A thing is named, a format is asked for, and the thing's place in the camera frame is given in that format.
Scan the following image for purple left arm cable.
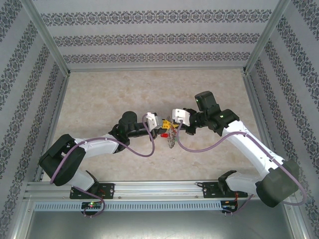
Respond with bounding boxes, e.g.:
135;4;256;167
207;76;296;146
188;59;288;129
49;113;157;218

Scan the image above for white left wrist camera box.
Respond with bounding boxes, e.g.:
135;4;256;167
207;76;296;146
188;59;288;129
146;112;160;130

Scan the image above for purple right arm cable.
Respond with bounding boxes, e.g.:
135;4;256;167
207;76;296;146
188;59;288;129
176;119;308;216

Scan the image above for small controller circuit board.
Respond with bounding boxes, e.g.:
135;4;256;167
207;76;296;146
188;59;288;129
221;199;239;215
81;201;104;217

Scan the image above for slotted grey cable duct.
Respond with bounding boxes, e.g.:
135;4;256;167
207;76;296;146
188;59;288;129
33;200;223;212

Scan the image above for aluminium frame post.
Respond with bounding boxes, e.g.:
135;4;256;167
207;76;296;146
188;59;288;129
21;0;71;75
244;0;292;74

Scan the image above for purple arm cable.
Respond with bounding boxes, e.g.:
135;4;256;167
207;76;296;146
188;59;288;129
49;113;157;218
176;119;308;216

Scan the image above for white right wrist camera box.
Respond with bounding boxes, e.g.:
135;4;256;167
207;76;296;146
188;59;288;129
171;108;191;124

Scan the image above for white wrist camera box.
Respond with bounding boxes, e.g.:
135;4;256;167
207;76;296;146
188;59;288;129
171;108;191;124
146;112;160;130

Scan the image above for grey sheet metal tray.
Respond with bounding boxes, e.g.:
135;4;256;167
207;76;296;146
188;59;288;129
12;210;307;239

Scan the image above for aluminium enclosure rail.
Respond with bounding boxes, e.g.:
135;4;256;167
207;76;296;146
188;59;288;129
33;73;72;184
67;67;247;73
243;73;294;184

